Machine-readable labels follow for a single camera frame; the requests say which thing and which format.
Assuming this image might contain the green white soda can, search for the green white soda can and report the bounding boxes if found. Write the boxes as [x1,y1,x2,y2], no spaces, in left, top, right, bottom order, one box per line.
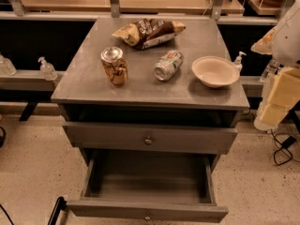
[153,50,184,82]

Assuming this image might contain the grey wooden drawer cabinet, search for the grey wooden drawer cabinet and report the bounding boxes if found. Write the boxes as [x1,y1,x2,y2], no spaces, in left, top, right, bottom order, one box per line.
[51,17,250,224]

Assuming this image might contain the closed grey top drawer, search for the closed grey top drawer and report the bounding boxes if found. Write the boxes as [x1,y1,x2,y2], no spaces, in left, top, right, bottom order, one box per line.
[63,122,237,154]

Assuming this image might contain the right hand sanitizer bottle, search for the right hand sanitizer bottle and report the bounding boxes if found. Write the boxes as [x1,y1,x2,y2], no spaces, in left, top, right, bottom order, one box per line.
[233,52,245,71]

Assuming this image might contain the white paper bowl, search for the white paper bowl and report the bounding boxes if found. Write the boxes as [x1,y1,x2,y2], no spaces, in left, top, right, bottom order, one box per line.
[191,56,240,88]

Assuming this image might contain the black chair leg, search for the black chair leg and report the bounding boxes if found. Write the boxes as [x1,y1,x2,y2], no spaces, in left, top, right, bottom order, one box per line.
[47,196,67,225]

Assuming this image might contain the round brass middle knob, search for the round brass middle knob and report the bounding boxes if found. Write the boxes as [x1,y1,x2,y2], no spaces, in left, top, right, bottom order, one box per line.
[144,213,151,221]

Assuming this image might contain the round brass knob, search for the round brass knob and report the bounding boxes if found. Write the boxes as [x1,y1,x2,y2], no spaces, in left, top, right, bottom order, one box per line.
[144,137,153,145]
[144,213,151,221]

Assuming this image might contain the orange soda can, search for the orange soda can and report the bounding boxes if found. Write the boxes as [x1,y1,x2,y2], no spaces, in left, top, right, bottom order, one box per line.
[100,46,128,86]

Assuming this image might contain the round brass top knob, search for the round brass top knob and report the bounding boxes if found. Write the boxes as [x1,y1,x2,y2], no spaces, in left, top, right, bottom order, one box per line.
[144,137,153,145]

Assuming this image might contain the wooden back shelf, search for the wooden back shelf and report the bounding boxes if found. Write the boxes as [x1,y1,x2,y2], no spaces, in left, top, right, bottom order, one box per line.
[21,0,211,14]

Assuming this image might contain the black cable on floor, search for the black cable on floor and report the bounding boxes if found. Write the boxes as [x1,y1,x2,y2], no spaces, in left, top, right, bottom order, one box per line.
[270,129,300,167]

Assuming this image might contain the clear bottle far left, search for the clear bottle far left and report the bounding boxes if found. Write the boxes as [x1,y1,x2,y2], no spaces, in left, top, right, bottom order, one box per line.
[0,54,17,75]

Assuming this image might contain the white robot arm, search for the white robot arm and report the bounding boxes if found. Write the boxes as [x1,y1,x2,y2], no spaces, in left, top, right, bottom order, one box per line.
[251,0,300,131]

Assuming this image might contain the left hand sanitizer bottle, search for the left hand sanitizer bottle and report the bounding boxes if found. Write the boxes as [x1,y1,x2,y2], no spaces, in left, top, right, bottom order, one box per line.
[38,56,58,81]

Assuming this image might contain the brown chip bag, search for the brown chip bag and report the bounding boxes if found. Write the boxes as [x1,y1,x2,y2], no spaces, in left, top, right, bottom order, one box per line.
[112,19,186,50]

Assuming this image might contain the hand sanitizer bottle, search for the hand sanitizer bottle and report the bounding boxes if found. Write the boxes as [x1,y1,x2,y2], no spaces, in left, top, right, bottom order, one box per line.
[38,56,58,81]
[233,52,245,71]

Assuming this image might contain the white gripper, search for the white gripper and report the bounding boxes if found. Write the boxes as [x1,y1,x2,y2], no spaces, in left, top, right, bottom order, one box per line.
[254,58,300,131]

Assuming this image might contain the open grey middle drawer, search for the open grey middle drawer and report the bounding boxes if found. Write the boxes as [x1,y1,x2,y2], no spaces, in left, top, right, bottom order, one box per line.
[67,150,228,223]

